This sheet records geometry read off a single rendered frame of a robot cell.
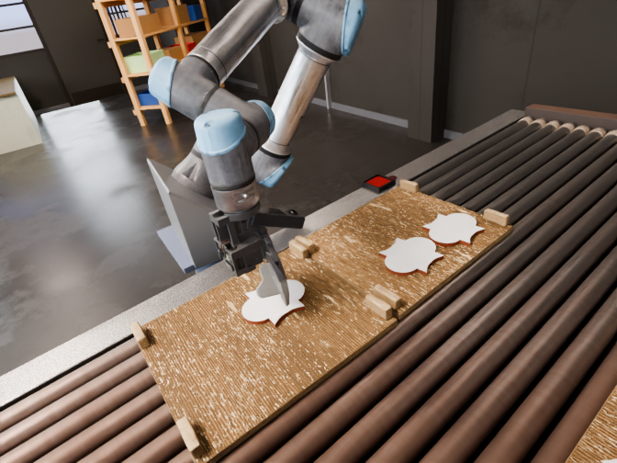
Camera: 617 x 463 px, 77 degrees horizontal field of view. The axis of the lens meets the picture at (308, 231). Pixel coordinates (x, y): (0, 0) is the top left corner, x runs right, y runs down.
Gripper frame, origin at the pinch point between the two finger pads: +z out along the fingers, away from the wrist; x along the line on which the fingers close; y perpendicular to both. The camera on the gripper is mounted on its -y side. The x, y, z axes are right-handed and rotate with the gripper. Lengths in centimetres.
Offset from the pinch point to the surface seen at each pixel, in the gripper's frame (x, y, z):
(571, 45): -75, -292, 11
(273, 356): 11.4, 7.5, 5.0
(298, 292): 2.0, -5.1, 3.9
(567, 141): 3, -118, 7
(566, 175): 14, -93, 7
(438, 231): 8.3, -42.2, 3.8
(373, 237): -2.3, -30.8, 4.9
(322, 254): -5.9, -17.5, 5.0
